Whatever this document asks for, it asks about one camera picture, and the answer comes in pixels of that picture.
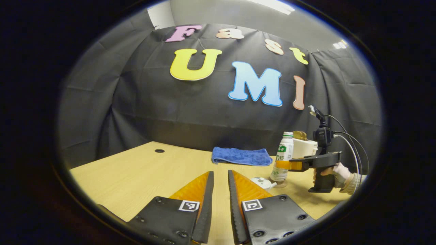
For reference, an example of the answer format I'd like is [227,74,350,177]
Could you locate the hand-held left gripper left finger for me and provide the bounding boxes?
[97,171,215,245]

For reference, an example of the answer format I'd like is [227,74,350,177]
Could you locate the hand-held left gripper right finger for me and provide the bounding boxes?
[228,169,316,245]

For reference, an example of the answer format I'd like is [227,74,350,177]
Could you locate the white plastic water bottle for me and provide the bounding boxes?
[270,132,294,182]

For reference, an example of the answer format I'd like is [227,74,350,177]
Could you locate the white ceramic teacup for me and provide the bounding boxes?
[250,177,277,191]

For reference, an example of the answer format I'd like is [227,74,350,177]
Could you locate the white toaster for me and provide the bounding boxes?
[292,137,318,159]

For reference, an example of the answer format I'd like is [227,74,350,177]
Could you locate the blue folded towel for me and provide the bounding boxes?
[212,147,273,166]

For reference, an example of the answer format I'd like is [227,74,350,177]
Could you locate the white cable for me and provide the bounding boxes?
[334,135,361,175]

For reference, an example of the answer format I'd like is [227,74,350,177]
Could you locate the black cable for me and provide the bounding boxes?
[324,114,370,178]

